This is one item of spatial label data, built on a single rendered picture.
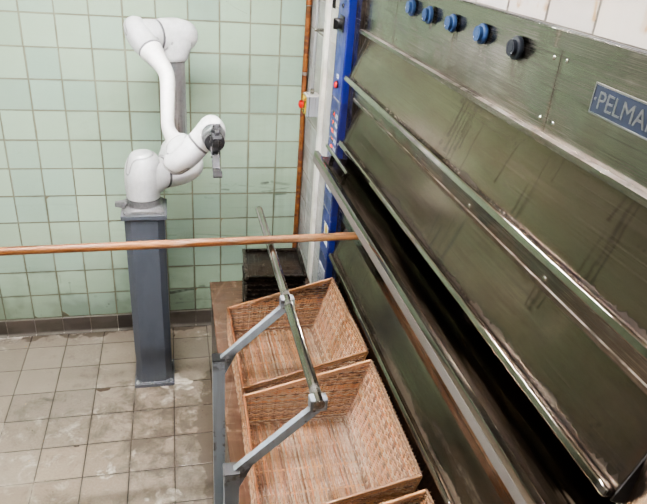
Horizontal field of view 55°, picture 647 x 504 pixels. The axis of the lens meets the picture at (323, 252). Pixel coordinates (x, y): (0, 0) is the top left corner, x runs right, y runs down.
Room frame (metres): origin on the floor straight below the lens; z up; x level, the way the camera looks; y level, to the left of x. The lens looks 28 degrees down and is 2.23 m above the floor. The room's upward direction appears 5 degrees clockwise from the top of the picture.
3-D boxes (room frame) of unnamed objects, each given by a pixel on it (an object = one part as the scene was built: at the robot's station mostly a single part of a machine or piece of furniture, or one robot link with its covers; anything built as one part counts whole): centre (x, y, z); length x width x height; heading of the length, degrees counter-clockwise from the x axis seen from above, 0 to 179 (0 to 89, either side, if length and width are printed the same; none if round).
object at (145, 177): (2.67, 0.85, 1.17); 0.18 x 0.16 x 0.22; 139
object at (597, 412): (1.59, -0.30, 1.54); 1.79 x 0.11 x 0.19; 15
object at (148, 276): (2.66, 0.86, 0.50); 0.21 x 0.21 x 1.00; 15
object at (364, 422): (1.51, -0.05, 0.72); 0.56 x 0.49 x 0.28; 14
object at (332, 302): (2.08, 0.10, 0.72); 0.56 x 0.49 x 0.28; 16
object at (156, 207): (2.66, 0.88, 1.03); 0.22 x 0.18 x 0.06; 105
